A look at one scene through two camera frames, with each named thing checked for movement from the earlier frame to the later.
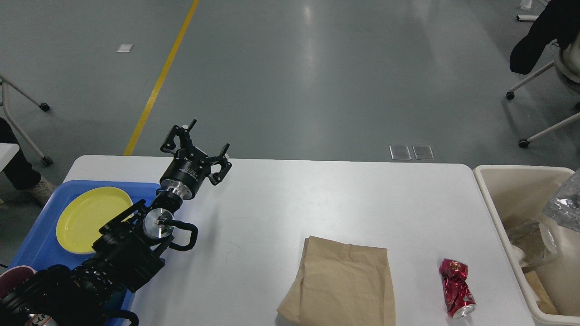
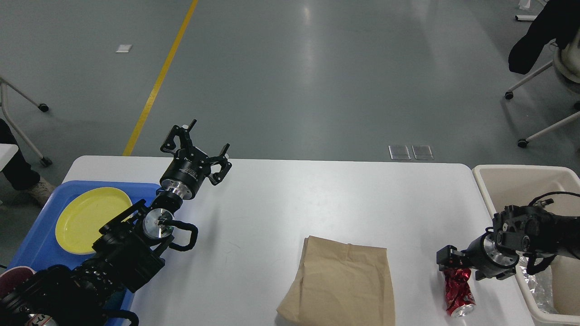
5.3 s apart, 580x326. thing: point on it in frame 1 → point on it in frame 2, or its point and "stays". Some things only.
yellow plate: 80,218 stays
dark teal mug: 114,301 stays
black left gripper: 190,166 stays
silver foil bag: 564,208 → 540,285
